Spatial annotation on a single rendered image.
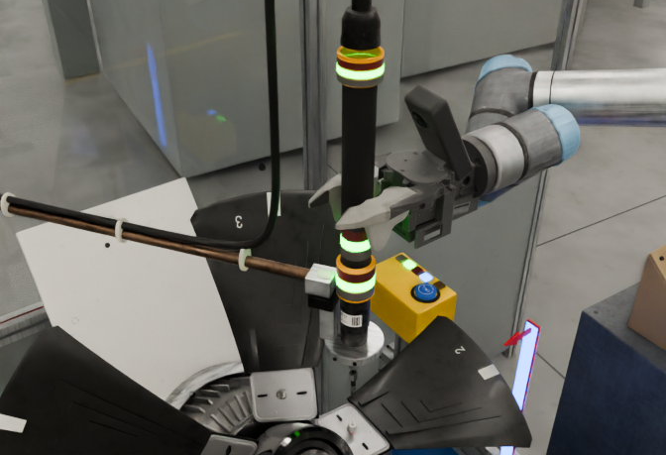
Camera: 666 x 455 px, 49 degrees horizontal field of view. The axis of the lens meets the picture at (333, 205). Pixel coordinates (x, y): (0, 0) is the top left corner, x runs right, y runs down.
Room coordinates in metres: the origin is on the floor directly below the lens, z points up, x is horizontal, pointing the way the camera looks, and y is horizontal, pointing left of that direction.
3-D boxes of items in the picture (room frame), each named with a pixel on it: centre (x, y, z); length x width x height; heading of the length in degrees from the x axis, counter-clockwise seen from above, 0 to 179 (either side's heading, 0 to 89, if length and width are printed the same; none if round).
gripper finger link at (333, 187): (0.66, -0.01, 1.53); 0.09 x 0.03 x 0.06; 115
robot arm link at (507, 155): (0.74, -0.18, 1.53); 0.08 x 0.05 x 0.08; 36
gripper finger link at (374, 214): (0.61, -0.04, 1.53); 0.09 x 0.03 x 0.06; 136
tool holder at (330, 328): (0.63, -0.02, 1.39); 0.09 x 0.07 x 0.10; 71
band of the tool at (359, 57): (0.63, -0.03, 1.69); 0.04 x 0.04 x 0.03
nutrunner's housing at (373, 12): (0.63, -0.03, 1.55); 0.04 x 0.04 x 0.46
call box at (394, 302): (1.08, -0.15, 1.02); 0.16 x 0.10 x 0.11; 36
